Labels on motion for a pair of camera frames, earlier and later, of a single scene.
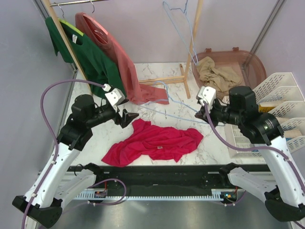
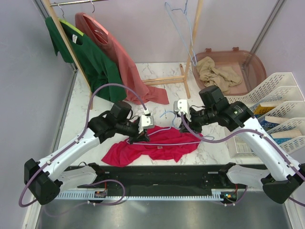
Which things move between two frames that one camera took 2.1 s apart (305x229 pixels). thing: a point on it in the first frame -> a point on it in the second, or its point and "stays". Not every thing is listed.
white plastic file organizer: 279,95 stays
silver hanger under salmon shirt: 93,6 stays
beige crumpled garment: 212,76 stays
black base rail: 155,177 stays
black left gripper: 127,118 -> 137,133
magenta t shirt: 149,140 stays
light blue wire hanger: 177,101 -> 209,138
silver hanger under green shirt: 62,10 stays
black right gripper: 202,114 -> 192,125
